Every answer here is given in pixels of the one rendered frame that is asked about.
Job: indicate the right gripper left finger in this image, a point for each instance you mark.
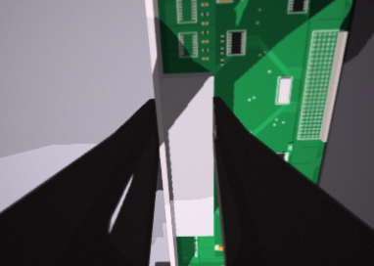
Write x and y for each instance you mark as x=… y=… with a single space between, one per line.
x=65 y=221

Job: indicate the black metal enclosure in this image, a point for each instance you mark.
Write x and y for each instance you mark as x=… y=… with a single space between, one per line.
x=347 y=170

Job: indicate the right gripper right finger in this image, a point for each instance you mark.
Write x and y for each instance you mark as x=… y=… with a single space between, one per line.
x=286 y=219

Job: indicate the grey flat mat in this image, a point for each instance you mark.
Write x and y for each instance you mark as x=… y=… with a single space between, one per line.
x=71 y=73

